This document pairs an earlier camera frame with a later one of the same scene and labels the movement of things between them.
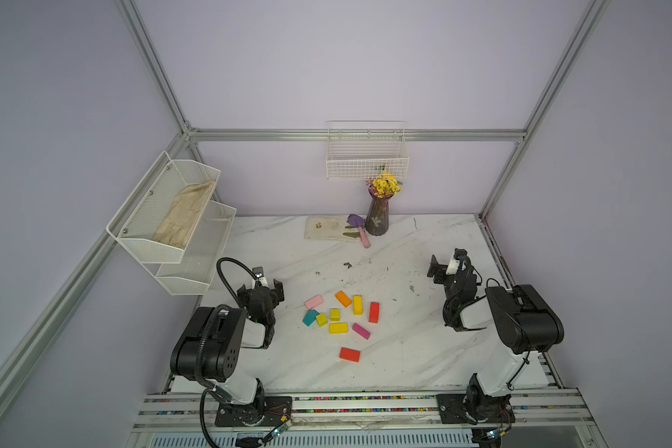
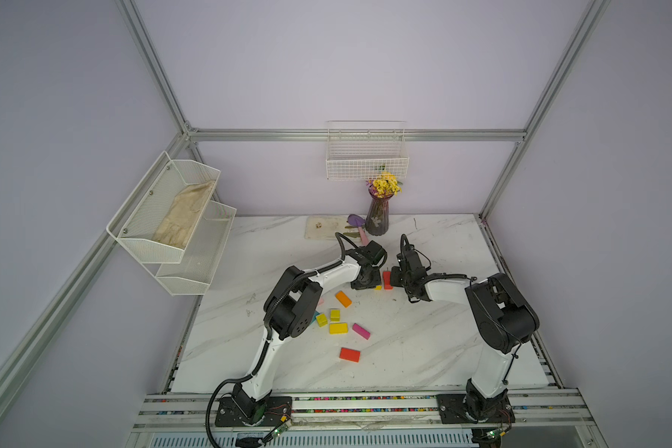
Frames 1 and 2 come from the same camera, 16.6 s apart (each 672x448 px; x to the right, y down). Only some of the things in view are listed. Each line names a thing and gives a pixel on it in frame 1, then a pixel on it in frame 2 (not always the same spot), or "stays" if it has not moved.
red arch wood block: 374,311 to 386,276
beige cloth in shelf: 178,221 stays
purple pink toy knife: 359,221 stays
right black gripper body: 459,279 to 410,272
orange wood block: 343,298 stays
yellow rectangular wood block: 338,329 stays
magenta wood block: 361,331 stays
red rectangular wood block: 350,355 stays
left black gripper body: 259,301 to 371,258
